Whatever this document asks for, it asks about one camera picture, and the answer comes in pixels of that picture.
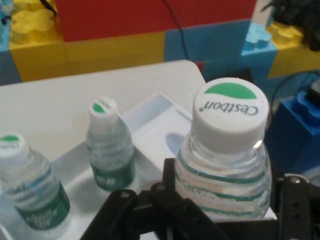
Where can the yellow studded foam block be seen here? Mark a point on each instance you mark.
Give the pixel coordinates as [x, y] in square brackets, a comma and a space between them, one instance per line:
[32, 27]

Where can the green label water bottle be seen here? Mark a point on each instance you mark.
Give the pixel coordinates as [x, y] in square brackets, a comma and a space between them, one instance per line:
[32, 190]
[110, 150]

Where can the light blue studded block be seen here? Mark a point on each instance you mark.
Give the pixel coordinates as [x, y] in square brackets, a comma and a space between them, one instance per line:
[257, 47]

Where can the white ByteDance printed box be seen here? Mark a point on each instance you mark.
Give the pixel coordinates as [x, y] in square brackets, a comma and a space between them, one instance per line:
[155, 125]

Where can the Cestbon water bottle white cap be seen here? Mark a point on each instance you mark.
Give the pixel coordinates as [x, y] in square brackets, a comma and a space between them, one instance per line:
[230, 120]

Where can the black cluttered equipment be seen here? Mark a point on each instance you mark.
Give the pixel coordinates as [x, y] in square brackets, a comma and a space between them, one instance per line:
[297, 12]

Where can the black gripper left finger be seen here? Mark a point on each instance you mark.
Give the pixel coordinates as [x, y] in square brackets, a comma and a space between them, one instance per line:
[150, 215]

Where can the dark blue studded block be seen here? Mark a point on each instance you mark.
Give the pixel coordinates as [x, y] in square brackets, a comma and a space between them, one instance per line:
[292, 135]

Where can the wide yellow foam block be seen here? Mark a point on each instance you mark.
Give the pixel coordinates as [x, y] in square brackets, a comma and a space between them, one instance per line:
[87, 57]

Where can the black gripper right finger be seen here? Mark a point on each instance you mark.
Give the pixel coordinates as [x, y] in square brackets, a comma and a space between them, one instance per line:
[297, 207]

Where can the medium blue foam block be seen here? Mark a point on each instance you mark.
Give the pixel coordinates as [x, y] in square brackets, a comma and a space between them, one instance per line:
[212, 42]

